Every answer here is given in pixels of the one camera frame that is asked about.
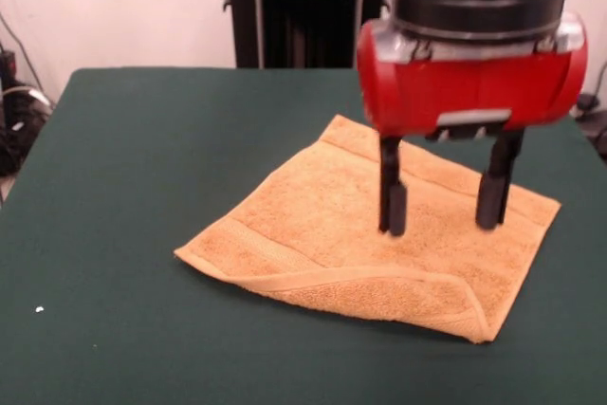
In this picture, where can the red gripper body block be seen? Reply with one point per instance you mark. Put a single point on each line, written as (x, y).
(474, 87)

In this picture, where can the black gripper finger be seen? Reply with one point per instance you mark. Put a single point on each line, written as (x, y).
(392, 206)
(493, 201)

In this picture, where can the tan terry towel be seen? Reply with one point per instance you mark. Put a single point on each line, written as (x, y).
(308, 215)

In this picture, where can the dark grey round knob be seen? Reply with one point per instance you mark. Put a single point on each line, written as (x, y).
(589, 101)

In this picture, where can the black equipment base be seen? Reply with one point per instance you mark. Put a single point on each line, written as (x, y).
(595, 132)

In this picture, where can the black stand column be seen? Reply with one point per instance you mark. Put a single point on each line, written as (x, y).
(308, 6)

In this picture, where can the dark green table cloth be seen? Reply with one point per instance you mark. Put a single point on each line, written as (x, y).
(118, 187)

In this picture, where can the small white crumb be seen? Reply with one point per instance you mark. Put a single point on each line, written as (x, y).
(39, 309)

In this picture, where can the black block with red dot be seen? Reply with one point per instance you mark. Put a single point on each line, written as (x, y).
(7, 61)

